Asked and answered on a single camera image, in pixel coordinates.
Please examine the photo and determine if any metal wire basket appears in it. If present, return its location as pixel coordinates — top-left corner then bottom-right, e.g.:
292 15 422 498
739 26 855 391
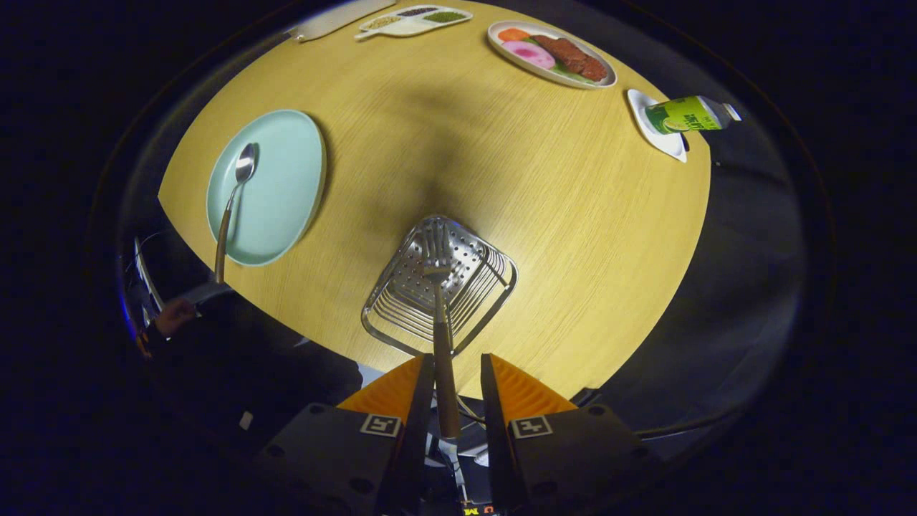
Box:
360 214 519 358

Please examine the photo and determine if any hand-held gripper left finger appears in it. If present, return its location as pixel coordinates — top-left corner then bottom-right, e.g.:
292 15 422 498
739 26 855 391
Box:
254 353 436 516

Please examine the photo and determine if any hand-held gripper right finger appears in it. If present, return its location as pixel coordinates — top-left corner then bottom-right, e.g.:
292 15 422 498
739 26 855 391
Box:
480 353 660 516

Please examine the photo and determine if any grey laptop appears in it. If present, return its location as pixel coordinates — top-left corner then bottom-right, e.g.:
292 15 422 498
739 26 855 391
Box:
133 235 167 327

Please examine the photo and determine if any wooden handled metal fork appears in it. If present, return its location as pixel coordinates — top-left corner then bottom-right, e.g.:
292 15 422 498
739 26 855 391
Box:
421 224 463 439

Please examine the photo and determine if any metal spoon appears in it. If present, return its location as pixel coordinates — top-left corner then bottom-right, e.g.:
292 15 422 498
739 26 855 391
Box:
213 142 259 285

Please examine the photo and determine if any green label bottle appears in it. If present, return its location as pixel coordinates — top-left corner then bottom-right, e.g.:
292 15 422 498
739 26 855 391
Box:
645 95 743 135

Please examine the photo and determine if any white coaster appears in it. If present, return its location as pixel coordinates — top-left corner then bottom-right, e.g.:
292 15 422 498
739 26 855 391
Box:
627 88 690 163

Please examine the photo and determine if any mint green plate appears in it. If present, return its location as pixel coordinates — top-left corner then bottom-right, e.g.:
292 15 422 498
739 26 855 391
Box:
206 109 327 267

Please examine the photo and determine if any white divided condiment tray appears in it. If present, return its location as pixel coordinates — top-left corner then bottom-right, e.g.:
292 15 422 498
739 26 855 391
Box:
355 5 474 40

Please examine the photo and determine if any white toaster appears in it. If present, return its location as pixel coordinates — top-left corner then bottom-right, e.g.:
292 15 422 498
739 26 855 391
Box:
287 0 396 42

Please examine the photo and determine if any white plate of food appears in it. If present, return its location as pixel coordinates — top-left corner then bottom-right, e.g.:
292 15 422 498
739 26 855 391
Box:
487 20 618 90

